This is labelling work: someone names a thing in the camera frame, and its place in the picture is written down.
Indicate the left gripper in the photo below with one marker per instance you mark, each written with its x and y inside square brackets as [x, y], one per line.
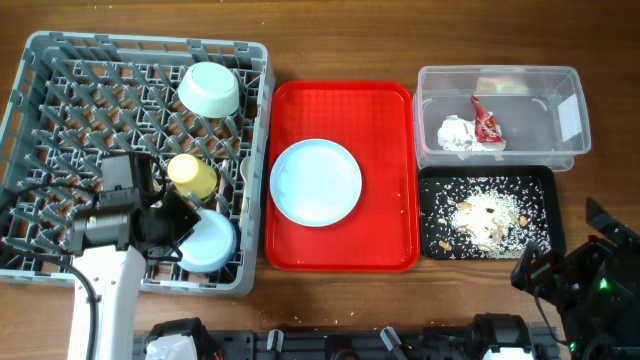
[188, 216]

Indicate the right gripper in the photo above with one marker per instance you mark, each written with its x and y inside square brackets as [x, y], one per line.
[536, 277]

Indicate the yellow plastic cup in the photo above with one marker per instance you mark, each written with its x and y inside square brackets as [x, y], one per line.
[191, 175]

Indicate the white plastic fork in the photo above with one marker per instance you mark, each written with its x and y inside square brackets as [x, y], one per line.
[221, 187]

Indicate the white plastic spoon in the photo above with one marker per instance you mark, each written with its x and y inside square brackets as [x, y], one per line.
[244, 172]

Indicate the rice and food scraps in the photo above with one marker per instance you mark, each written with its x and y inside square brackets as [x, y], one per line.
[465, 218]

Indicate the green bowl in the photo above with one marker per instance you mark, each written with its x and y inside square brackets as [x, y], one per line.
[210, 90]

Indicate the red snack wrapper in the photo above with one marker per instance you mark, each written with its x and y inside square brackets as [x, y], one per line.
[486, 129]

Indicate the light blue plate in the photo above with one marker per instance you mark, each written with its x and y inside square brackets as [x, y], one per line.
[315, 182]

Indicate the white tissue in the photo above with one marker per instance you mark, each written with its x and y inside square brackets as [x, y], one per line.
[458, 134]

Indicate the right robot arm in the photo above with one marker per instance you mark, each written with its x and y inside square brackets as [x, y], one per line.
[595, 288]

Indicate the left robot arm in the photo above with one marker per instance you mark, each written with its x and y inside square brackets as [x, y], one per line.
[112, 245]

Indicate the grey dishwasher rack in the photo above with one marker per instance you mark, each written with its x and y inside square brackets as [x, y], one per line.
[78, 97]

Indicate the black plastic tray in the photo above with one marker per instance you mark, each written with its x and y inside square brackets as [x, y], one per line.
[542, 173]

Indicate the clear plastic bin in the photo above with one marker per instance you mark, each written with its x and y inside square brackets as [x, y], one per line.
[541, 111]

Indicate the red plastic tray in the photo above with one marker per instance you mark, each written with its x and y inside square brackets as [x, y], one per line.
[374, 122]

